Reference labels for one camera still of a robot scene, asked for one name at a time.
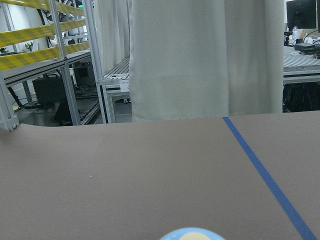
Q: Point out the white curtain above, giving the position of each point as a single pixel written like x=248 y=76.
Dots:
x=195 y=58

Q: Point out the aluminium frame table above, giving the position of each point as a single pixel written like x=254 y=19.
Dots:
x=299 y=68

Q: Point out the blue bell with yellow button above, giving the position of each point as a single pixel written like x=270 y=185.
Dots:
x=191 y=233

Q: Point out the black computer monitor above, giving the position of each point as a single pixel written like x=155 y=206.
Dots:
x=301 y=14

